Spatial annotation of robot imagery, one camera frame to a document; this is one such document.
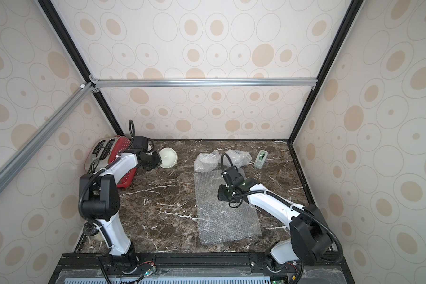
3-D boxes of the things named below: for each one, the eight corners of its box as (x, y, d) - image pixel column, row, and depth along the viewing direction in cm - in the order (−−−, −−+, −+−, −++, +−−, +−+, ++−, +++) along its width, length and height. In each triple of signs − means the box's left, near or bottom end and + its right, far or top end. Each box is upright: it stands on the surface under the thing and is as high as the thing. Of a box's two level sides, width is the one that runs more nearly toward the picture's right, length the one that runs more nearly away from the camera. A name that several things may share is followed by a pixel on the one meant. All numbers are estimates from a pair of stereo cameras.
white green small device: (253, 166, 108) (254, 161, 105) (259, 153, 115) (260, 148, 111) (261, 169, 107) (262, 164, 103) (267, 156, 114) (268, 151, 110)
